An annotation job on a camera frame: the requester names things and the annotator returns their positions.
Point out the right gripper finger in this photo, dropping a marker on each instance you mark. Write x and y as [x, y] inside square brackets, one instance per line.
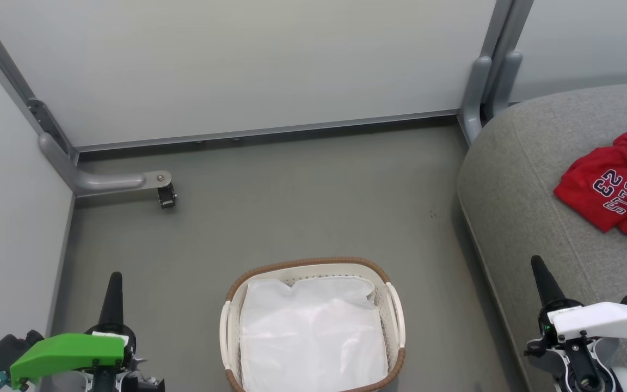
[546, 286]

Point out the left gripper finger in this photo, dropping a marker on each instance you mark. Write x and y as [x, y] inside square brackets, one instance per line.
[112, 305]

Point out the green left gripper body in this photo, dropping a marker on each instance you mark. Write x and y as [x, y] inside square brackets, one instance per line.
[68, 351]

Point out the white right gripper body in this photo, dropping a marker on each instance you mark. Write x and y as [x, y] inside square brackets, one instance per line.
[602, 321]

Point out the red and white jersey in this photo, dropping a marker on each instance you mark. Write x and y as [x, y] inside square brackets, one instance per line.
[599, 185]

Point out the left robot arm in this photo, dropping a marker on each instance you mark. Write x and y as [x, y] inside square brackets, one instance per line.
[139, 384]

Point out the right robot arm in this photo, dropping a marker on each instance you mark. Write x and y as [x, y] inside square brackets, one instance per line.
[591, 375]

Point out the grey fabric sofa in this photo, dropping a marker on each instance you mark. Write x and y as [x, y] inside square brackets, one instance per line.
[531, 179]

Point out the white laundry basket brown rim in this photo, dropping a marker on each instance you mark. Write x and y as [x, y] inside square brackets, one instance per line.
[229, 337]

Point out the black caster wheel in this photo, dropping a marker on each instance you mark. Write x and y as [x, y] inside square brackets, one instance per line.
[167, 196]

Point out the grey partition foot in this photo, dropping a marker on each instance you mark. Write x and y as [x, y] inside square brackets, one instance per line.
[101, 181]

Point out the white cloth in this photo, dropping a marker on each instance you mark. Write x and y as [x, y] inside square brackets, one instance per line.
[313, 337]

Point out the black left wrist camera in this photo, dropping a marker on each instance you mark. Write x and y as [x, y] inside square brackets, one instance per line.
[6, 348]

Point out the grey double partition post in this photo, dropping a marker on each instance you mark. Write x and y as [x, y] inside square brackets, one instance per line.
[493, 65]

